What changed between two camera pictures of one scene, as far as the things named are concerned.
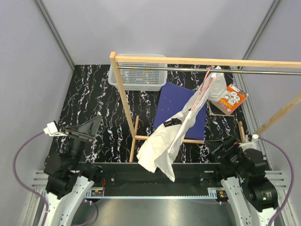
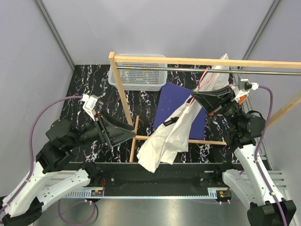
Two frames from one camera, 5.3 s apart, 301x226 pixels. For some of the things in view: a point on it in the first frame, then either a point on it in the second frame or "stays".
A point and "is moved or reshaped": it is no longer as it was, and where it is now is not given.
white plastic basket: (134, 80) stays
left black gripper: (90, 127) to (113, 135)
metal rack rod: (212, 70) stays
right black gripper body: (233, 156) to (228, 108)
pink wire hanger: (201, 88) is moved or reshaped
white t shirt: (161, 149) is moved or reshaped
